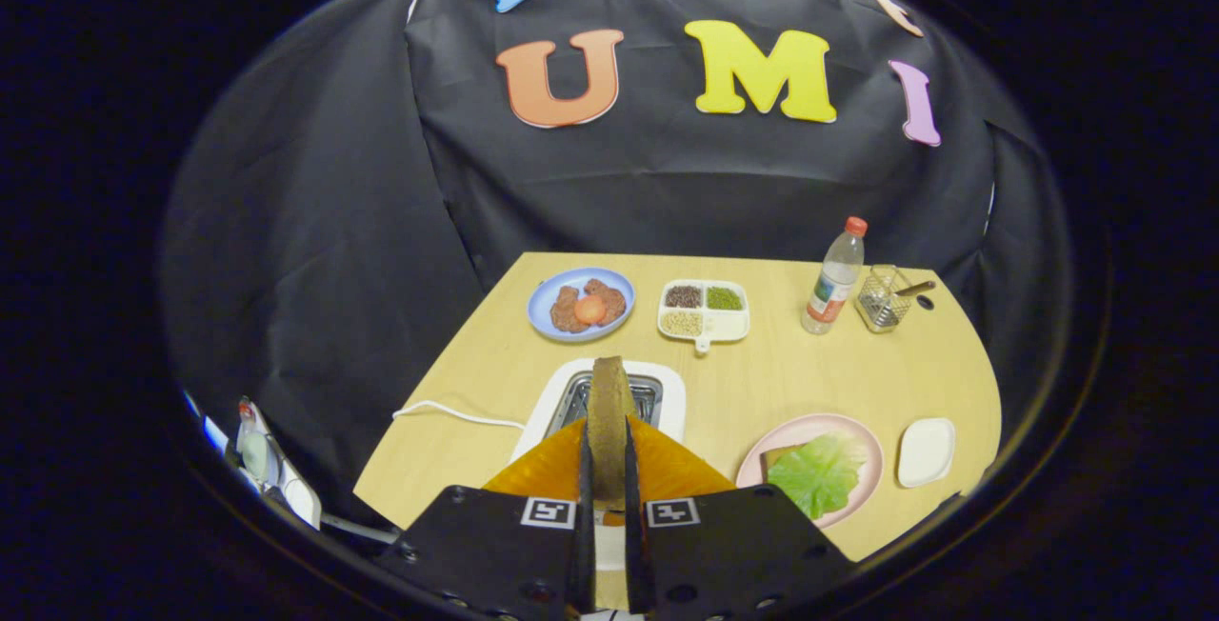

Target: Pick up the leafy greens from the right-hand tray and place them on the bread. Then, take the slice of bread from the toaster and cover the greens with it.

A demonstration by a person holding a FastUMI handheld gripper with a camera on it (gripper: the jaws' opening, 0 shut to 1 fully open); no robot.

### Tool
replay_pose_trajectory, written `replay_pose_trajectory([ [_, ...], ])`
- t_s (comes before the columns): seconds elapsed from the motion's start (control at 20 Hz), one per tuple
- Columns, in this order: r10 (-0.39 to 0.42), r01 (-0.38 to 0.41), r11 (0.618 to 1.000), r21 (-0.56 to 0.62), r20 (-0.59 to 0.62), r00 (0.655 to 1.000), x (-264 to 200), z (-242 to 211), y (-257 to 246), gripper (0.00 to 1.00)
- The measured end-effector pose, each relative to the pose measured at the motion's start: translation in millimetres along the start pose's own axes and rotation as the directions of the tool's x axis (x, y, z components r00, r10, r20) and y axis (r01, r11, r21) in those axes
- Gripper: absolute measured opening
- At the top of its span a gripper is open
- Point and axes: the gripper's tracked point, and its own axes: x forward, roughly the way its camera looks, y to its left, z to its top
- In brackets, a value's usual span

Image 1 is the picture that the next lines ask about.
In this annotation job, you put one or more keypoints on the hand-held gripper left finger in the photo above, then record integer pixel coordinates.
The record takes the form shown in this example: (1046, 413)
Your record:
(495, 554)

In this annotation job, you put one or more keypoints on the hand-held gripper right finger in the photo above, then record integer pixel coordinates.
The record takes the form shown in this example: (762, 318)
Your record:
(733, 554)

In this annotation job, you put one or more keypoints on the green lettuce leaf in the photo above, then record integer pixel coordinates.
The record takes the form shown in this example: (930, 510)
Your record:
(819, 476)

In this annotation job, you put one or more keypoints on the brown toasted bread slice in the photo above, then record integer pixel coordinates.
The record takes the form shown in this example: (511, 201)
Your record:
(609, 430)
(776, 456)

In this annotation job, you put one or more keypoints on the pink round plate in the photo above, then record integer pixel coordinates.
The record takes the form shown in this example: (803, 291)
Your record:
(809, 426)

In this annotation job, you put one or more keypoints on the white toaster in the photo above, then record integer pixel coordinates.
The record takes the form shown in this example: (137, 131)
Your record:
(671, 402)

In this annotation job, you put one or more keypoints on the white square plate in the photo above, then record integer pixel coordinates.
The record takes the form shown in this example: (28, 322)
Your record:
(926, 452)

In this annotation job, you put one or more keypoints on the white plastic object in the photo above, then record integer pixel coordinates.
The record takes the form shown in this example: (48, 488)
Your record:
(286, 483)

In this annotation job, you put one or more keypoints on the white divided tray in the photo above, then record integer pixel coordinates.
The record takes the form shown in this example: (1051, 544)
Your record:
(726, 324)

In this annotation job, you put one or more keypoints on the pile of pale beans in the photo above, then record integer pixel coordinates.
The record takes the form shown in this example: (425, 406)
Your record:
(681, 322)

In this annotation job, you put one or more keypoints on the brown meat patty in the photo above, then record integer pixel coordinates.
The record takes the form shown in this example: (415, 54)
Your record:
(609, 297)
(567, 311)

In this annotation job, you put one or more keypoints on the pile of green beans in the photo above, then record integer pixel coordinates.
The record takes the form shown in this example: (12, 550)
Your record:
(724, 298)

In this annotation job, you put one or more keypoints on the blue plate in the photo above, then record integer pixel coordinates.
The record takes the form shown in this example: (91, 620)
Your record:
(543, 302)

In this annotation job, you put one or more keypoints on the pile of dark beans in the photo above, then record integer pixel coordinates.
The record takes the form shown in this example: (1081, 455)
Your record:
(683, 296)

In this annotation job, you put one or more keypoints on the red tomato slice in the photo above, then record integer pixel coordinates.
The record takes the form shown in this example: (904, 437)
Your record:
(590, 309)

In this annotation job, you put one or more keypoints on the clear bottle with red cap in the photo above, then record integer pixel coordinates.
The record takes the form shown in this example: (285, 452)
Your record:
(833, 283)

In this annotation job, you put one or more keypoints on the black backdrop cloth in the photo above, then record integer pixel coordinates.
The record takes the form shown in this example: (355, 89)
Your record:
(333, 221)

